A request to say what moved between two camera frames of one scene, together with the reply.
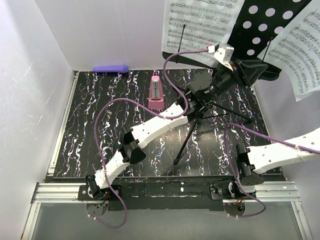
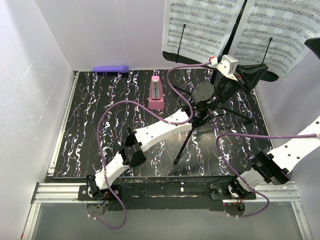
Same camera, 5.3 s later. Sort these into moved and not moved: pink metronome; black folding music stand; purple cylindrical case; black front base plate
Moved: black folding music stand
Not moved: purple cylindrical case; pink metronome; black front base plate
